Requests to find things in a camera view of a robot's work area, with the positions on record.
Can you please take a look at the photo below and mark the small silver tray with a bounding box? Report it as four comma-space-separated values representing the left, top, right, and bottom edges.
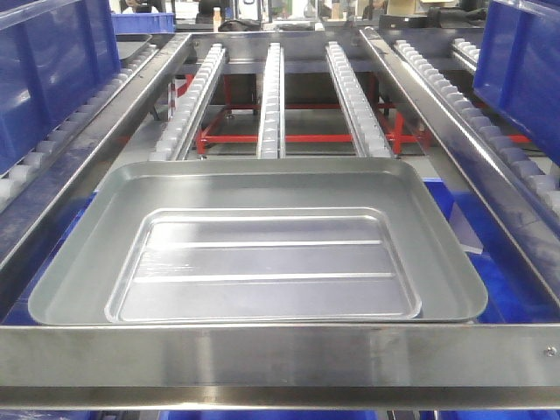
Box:
105, 207, 422, 324

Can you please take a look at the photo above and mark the large silver tray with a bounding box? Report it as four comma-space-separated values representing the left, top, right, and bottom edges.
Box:
29, 157, 487, 326

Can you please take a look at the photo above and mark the middle white roller track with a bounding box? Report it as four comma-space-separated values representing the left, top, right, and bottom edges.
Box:
256, 43, 285, 159

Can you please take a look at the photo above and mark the right white roller track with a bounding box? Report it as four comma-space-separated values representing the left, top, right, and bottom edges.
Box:
325, 41, 394, 158

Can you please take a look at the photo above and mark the left white roller track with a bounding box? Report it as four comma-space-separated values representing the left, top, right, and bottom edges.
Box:
148, 44, 226, 162

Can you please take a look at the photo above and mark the rear steel cross bar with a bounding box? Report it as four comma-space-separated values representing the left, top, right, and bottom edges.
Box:
185, 31, 366, 64

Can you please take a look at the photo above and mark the front steel rack bar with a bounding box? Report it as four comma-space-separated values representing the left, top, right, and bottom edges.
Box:
1, 324, 559, 410

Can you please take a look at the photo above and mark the blue crate background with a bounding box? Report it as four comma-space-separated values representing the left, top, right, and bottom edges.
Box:
111, 13, 175, 34

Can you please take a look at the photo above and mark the far-left white roller track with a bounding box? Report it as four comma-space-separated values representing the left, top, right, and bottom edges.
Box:
1, 42, 158, 210

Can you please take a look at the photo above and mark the blue bin upper left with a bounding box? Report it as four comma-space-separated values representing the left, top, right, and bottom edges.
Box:
1, 1, 121, 172

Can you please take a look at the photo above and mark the blue bin upper right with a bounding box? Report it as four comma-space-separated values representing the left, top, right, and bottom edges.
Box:
473, 1, 559, 163

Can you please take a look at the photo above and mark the red metal cart frame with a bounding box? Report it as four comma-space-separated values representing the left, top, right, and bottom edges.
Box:
169, 73, 533, 157

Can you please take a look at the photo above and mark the right steel divider rail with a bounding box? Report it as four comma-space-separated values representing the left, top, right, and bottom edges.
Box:
360, 28, 559, 305

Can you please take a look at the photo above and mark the steel divider rail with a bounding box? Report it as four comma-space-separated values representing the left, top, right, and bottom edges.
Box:
0, 32, 193, 307
360, 28, 559, 305

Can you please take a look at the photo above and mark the left steel divider rail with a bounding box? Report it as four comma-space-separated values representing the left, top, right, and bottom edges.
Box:
0, 32, 193, 307

